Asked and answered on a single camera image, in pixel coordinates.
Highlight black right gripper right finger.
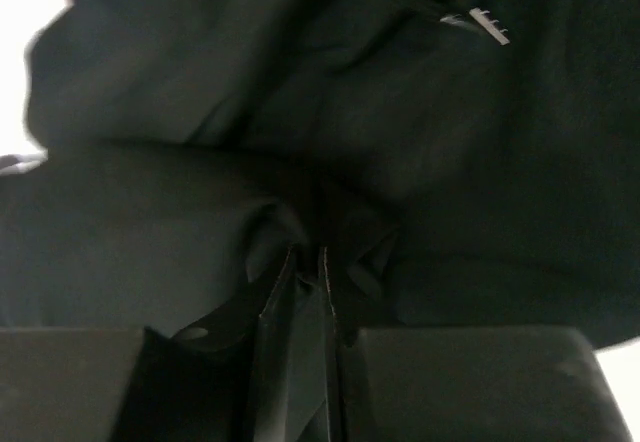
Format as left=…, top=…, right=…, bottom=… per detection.
left=318, top=250, right=631, bottom=441

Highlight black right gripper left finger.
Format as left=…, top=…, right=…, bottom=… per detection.
left=1, top=249, right=296, bottom=441

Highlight black trousers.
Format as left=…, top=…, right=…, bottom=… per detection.
left=1, top=0, right=639, bottom=347

